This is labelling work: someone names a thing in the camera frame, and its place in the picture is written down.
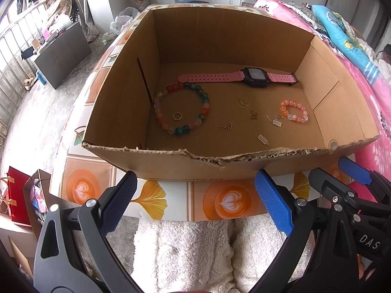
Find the pile of household clutter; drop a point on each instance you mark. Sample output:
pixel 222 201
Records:
pixel 61 9

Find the brown cardboard box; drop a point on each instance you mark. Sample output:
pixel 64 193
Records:
pixel 213 52

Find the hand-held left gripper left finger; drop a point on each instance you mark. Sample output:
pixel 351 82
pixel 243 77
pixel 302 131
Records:
pixel 119 204

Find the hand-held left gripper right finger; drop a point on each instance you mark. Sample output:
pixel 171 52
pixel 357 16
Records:
pixel 273 204

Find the metal window railing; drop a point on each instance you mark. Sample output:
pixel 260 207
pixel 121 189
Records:
pixel 12 67

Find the red gift bag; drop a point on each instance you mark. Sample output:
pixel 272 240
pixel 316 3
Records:
pixel 16 195

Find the dark grey cabinet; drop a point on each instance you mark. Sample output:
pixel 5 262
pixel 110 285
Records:
pixel 64 58

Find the gold abacus charm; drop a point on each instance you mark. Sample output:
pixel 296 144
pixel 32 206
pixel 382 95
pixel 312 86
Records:
pixel 262 138
pixel 277 123

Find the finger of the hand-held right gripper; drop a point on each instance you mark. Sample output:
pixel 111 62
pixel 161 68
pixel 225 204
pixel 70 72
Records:
pixel 354 171
pixel 326 186

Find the flat cardboard piece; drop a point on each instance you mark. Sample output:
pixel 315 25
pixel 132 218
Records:
pixel 20 259

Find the brown paper bag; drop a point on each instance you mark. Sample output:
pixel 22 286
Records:
pixel 30 195

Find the beige slippers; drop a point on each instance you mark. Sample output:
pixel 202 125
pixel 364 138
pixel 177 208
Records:
pixel 30 81

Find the white plastic bag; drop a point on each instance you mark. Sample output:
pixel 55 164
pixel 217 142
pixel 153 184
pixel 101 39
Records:
pixel 122 21

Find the grey patterned blanket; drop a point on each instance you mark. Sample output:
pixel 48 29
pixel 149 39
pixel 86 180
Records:
pixel 302 15

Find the large gold butterfly charm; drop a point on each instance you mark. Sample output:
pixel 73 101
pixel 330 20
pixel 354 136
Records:
pixel 243 103

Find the small gold butterfly charm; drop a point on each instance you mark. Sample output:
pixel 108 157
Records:
pixel 254 115

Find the blue patterned quilt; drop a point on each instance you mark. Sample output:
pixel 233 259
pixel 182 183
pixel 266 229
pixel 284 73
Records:
pixel 342 36

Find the white crumpled quilt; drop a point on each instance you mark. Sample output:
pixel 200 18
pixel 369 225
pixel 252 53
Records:
pixel 371 52

